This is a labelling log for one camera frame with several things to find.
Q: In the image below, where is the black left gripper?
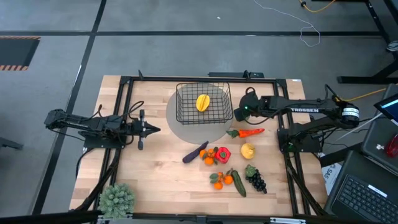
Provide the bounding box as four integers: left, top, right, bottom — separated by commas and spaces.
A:
126, 108, 162, 151

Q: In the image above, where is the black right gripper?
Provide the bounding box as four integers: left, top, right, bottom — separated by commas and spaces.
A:
233, 94, 263, 123

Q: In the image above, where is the orange carrot with green top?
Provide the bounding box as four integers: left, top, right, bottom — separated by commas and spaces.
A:
226, 128, 266, 139

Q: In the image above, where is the yellow star fruit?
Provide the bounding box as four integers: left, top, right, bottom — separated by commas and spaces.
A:
195, 94, 211, 113

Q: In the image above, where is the red bell pepper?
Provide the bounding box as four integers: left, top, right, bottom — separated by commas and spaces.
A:
215, 146, 232, 164

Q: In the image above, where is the grey round mat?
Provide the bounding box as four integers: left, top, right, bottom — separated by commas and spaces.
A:
165, 83, 234, 145

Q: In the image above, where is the purple eggplant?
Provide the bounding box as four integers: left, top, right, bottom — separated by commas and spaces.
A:
182, 141, 210, 164

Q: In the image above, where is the orange cluster with leaves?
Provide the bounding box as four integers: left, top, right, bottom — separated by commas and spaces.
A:
199, 146, 220, 166
209, 170, 234, 191

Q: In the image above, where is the dark grape bunch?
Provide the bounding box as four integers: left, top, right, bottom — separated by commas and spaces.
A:
244, 164, 268, 195

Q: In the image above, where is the green cucumber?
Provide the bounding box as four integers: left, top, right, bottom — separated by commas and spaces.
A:
229, 169, 248, 198

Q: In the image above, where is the green artificial plant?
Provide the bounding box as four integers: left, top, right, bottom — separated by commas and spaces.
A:
97, 182, 136, 220

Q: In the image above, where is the white printed paper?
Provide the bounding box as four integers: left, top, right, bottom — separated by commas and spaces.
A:
322, 161, 343, 195

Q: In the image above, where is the white thin rod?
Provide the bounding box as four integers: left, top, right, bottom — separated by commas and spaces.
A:
335, 112, 383, 142

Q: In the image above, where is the black desk stand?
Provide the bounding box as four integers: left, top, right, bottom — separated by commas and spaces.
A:
337, 0, 398, 85

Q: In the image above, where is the grey closed laptop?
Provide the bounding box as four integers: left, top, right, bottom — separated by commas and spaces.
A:
360, 118, 398, 177

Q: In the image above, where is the grey table leg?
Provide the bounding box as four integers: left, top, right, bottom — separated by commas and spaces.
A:
0, 136, 24, 151

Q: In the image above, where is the black laptop keyboard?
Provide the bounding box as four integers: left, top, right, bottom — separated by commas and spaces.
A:
323, 150, 398, 224

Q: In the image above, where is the tablet with lit screen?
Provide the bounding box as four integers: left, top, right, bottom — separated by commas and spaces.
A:
374, 93, 398, 124

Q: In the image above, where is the black hazard-striped floor mat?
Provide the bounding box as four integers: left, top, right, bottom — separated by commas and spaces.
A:
0, 35, 41, 72

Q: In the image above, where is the red object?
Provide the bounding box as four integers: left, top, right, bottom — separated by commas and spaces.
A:
384, 133, 398, 159

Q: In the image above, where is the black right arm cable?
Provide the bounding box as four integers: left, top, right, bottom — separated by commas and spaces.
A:
244, 111, 280, 126

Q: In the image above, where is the black mounting bracket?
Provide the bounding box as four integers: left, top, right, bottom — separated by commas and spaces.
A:
208, 70, 266, 79

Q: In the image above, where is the black wire basket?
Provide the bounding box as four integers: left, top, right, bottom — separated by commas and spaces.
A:
175, 82, 234, 125

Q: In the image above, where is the black aluminium table frame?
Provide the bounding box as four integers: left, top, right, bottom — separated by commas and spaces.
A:
70, 70, 330, 224

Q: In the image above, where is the white floor cable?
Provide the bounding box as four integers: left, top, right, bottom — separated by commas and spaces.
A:
253, 0, 322, 48

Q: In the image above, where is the yellow power cable with plug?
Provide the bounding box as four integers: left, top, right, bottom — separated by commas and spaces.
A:
340, 88, 387, 103

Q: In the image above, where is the yellow floor cable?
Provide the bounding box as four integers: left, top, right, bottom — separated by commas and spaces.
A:
298, 0, 337, 14

